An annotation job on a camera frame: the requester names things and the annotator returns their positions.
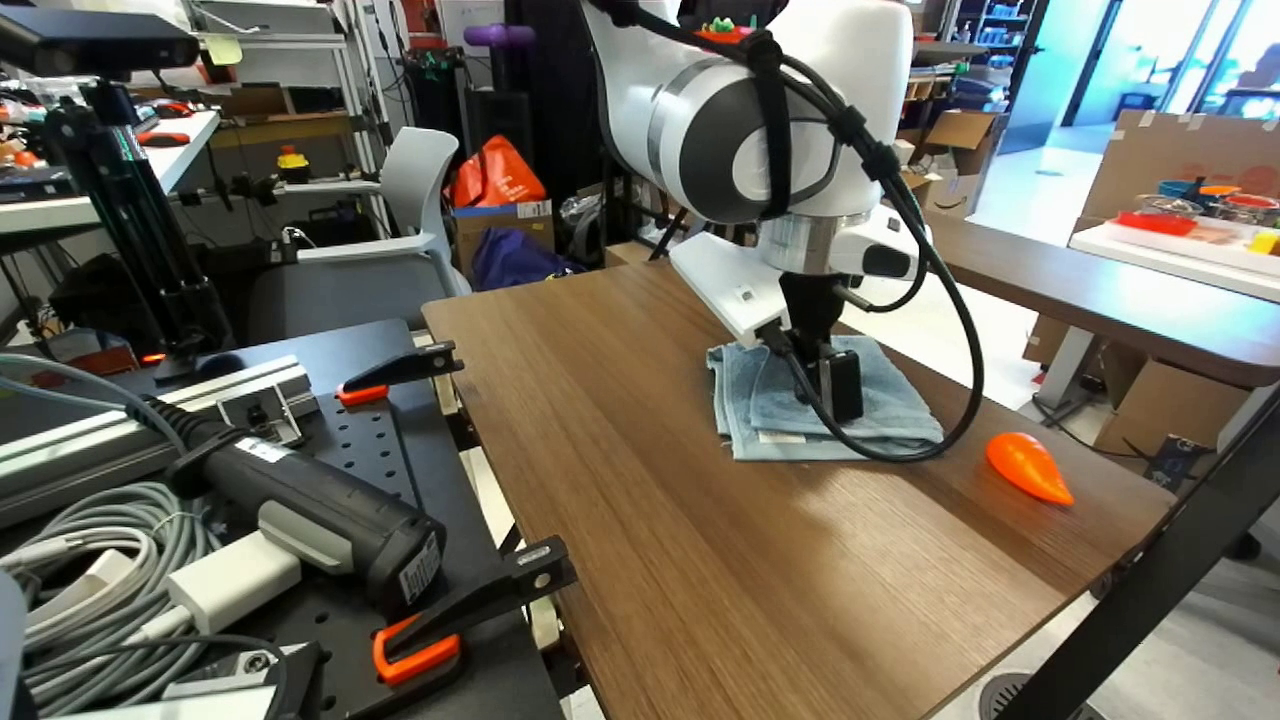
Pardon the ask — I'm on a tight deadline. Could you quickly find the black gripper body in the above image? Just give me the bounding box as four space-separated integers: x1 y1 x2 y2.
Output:
777 272 854 344

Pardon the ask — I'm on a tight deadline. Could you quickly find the blue terry towel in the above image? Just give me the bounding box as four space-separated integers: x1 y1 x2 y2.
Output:
705 333 949 470

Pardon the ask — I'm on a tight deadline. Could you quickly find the orange carrot-shaped toy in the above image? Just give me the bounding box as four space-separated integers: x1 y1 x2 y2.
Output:
981 427 1081 512

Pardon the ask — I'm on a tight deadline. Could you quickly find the grey table leg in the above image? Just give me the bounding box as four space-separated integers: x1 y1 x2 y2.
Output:
1033 324 1102 426

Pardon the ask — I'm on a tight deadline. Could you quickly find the open cardboard box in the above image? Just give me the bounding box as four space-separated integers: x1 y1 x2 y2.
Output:
917 103 1004 184

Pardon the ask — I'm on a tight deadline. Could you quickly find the dark blue bag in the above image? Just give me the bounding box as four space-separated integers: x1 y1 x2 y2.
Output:
467 223 575 298

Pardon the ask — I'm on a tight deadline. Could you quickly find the long wooden side table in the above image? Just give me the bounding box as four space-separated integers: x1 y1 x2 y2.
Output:
917 213 1280 393

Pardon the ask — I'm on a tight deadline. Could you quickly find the small cardboard box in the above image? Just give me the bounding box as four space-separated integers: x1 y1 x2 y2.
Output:
450 196 560 275

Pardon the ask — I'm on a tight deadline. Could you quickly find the cardboard box under table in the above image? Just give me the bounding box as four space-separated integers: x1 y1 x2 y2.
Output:
1092 358 1252 463

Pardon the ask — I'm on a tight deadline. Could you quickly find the orange bag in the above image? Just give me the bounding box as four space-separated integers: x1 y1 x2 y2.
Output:
445 131 554 213

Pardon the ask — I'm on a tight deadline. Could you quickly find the red toy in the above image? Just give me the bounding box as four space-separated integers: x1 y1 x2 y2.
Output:
1116 206 1199 239

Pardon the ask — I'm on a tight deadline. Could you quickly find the white board with toys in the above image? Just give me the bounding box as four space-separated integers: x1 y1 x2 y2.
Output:
1068 217 1280 303

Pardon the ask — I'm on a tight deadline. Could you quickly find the round floor drain grate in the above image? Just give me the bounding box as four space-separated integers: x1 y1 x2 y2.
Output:
978 669 1114 720

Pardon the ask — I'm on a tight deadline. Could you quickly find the black diagonal table beam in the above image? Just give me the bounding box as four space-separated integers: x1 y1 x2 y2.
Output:
995 385 1280 720

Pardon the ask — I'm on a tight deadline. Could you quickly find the large cardboard panel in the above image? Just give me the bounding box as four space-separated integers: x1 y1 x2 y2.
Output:
1078 110 1280 232

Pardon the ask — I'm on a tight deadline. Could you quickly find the purple cylinder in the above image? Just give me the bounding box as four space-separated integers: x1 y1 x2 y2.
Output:
461 21 536 54

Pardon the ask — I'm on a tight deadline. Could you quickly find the black perforated mounting board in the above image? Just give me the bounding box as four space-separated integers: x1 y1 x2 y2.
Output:
78 318 574 720

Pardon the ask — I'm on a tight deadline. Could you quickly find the black and grey handheld device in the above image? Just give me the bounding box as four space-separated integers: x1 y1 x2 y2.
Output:
198 432 452 615

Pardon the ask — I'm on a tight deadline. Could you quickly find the yellow and black object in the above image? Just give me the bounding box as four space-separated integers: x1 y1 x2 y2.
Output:
274 141 315 184

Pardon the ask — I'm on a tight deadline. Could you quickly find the white power adapter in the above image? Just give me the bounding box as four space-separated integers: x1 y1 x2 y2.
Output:
163 527 308 640

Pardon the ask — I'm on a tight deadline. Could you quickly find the white workbench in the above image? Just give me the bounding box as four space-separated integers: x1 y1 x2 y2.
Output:
0 103 223 246

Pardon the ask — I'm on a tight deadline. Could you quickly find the black tripod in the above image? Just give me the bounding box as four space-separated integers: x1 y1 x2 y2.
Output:
33 74 236 364

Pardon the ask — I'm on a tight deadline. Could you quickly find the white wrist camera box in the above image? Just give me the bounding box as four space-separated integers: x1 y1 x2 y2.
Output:
665 232 794 341

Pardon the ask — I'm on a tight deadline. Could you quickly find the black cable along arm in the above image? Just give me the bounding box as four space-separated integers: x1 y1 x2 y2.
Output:
583 0 990 470

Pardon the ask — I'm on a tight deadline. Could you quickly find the black clamp with orange handle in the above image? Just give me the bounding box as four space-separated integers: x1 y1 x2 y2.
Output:
367 533 582 693
333 338 467 415

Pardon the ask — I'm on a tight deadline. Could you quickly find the thick grey curved cable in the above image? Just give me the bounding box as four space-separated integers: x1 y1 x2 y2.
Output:
0 347 192 458

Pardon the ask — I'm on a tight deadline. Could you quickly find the aluminium extrusion rail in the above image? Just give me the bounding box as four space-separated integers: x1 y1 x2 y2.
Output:
0 351 319 523

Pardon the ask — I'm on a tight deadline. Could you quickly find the grey cable bundle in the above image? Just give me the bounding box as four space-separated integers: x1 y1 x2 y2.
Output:
0 476 223 715

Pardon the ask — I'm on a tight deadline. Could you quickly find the black camera on tripod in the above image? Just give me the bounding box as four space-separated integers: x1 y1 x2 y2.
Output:
0 6 203 78

